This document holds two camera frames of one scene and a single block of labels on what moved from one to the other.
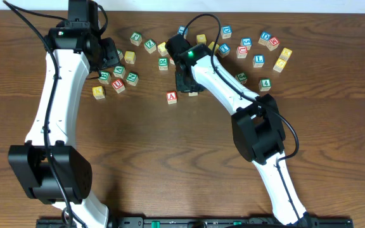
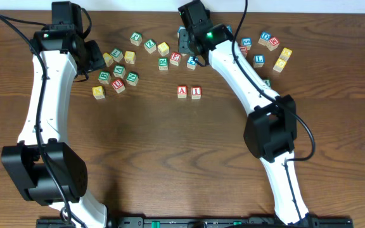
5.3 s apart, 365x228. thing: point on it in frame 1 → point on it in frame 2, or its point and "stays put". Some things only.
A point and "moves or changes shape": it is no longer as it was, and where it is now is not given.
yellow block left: (130, 57) stays put
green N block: (132, 78) stays put
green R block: (163, 64) stays put
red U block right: (241, 52) stays put
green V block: (119, 71) stays put
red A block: (172, 97) moves or changes shape
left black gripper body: (110, 56) → (92, 57)
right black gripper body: (187, 85) → (185, 44)
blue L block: (258, 61) stays put
